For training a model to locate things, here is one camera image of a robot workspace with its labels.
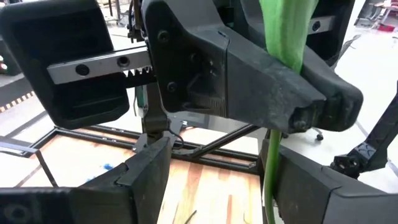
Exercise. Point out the wooden shelf with black frame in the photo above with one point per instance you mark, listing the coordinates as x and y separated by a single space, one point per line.
17 147

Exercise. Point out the black aluminium table frame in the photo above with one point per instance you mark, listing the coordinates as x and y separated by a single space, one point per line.
224 155

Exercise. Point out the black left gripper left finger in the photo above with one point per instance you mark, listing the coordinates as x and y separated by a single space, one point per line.
93 205

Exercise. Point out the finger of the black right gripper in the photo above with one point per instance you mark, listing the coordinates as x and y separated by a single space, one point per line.
217 77
339 99

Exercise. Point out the black diagonal frame strut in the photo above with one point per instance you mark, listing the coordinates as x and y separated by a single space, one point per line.
373 146

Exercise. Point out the blue artificial flower bunch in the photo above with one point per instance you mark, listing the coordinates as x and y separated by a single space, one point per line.
108 167

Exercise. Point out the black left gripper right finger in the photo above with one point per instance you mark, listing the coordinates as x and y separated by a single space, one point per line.
311 202

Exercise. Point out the artificial tulip with green leaves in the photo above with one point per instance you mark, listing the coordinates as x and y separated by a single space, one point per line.
286 31

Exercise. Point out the office chair caster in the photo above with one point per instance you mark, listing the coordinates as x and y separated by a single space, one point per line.
319 135

